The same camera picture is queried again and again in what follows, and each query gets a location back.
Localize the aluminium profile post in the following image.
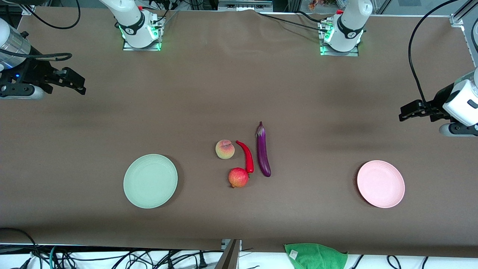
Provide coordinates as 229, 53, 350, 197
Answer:
215, 239, 242, 269

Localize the red pomegranate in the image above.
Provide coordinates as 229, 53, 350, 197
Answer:
228, 167, 249, 189

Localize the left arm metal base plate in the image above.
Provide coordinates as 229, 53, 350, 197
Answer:
319, 19, 360, 57

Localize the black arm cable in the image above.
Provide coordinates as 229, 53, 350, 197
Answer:
408, 0, 465, 105
0, 0, 81, 62

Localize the light green plate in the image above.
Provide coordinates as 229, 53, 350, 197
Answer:
123, 154, 179, 209

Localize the long black base cable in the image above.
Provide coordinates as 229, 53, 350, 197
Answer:
258, 11, 330, 33

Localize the orange background clutter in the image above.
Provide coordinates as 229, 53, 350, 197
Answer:
308, 0, 338, 11

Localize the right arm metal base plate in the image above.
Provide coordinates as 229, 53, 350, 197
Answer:
122, 15, 165, 51

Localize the black plug cable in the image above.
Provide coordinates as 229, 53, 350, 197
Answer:
193, 250, 208, 269

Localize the green cloth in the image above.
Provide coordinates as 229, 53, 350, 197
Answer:
284, 243, 348, 269

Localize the purple eggplant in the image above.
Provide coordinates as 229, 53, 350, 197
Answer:
256, 121, 271, 177

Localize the pink plate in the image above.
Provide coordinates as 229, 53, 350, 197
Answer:
357, 160, 406, 208

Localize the peach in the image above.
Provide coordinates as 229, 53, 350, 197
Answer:
215, 139, 235, 160

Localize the grey metal box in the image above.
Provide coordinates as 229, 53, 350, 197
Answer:
218, 0, 273, 12

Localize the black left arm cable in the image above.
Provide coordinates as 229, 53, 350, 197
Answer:
408, 0, 465, 105

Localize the thick black looped cable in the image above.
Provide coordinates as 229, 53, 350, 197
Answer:
0, 227, 41, 269

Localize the table cover sheet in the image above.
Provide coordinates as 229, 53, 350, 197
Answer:
0, 7, 478, 258

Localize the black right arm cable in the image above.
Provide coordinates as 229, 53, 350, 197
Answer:
0, 0, 81, 62

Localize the red chili pepper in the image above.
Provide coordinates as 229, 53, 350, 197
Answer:
235, 140, 255, 174

